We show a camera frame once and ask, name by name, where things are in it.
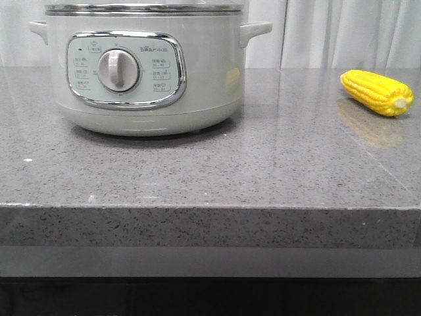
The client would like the yellow corn cob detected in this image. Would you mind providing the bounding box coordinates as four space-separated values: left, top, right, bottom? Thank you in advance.
340 70 415 117

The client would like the glass pot lid steel rim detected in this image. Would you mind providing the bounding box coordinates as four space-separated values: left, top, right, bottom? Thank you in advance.
45 1 243 16

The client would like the pale green electric cooking pot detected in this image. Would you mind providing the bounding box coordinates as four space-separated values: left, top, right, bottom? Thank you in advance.
29 14 272 136

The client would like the grey round control knob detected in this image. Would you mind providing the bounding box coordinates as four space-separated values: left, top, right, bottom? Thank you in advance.
97 49 140 92

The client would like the white curtain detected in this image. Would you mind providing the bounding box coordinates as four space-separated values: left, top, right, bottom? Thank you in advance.
1 1 420 69

